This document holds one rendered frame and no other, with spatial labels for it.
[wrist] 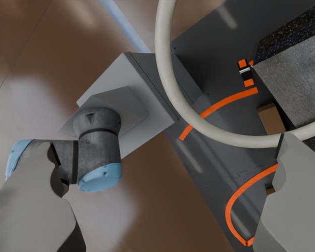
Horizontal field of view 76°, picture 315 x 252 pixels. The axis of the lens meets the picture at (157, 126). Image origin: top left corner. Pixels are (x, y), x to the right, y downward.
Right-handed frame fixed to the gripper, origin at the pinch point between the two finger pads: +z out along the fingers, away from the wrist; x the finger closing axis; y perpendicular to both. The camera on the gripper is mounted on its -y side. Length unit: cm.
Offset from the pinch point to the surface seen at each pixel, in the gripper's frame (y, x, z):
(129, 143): 53, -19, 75
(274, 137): 21.1, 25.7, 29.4
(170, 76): 5.1, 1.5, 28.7
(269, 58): 14, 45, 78
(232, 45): 20, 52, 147
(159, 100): 30, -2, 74
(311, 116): 36, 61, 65
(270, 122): 68, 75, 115
